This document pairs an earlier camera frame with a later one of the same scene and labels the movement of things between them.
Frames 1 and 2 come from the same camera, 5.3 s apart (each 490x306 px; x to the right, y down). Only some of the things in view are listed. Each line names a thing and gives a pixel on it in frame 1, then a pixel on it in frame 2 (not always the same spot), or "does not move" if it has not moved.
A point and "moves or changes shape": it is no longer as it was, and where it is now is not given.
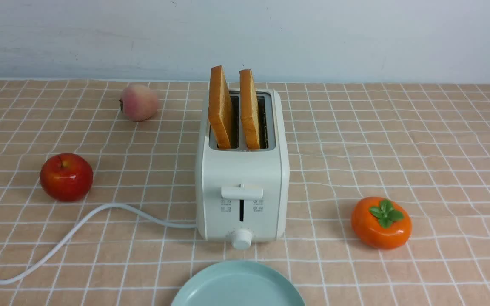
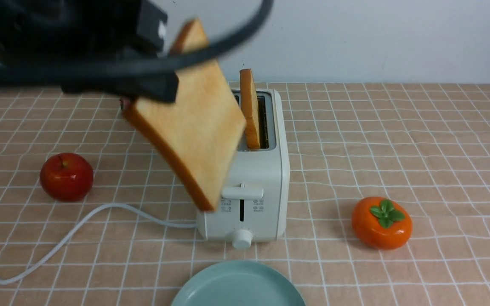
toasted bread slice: [249, 116] does not move
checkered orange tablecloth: [446, 151] does not move
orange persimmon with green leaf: [381, 223] does not move
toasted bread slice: [219, 113] moves or changes shape
